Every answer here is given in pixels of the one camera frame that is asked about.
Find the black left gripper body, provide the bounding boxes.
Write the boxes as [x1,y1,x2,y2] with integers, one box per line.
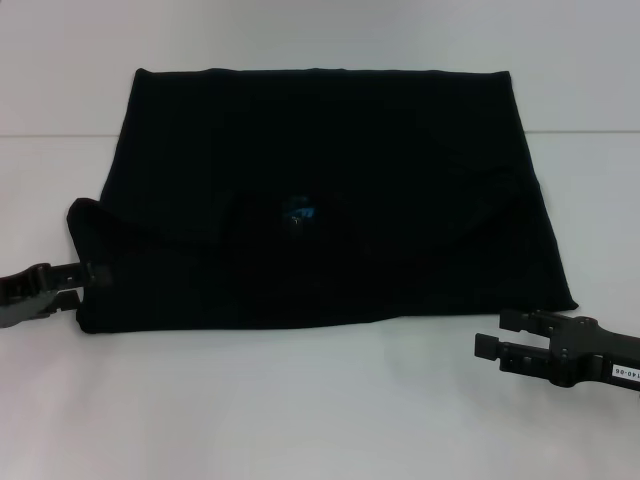
[0,264,57,331]

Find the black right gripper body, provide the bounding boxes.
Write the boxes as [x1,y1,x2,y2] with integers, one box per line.
[532,310,640,390]

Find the black shirt with FREE print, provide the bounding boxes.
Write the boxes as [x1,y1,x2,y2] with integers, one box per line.
[67,64,581,337]

